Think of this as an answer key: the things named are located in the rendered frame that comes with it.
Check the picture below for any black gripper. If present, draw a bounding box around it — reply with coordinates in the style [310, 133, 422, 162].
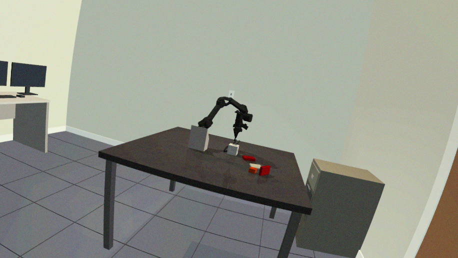
[233, 119, 243, 138]

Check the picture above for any cream flat square block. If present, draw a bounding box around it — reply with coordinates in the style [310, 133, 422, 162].
[249, 163, 261, 170]

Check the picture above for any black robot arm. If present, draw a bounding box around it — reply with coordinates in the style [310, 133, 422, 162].
[198, 96, 253, 130]

